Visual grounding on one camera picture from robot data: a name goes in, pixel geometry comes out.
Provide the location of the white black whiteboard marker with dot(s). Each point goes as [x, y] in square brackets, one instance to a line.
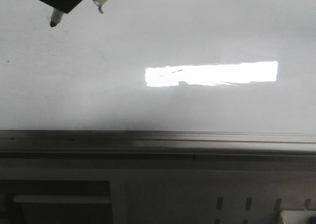
[74, 1]

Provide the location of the white box corner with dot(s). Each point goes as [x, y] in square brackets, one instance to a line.
[297, 217]

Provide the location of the white whiteboard with aluminium frame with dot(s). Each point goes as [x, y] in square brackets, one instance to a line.
[159, 76]

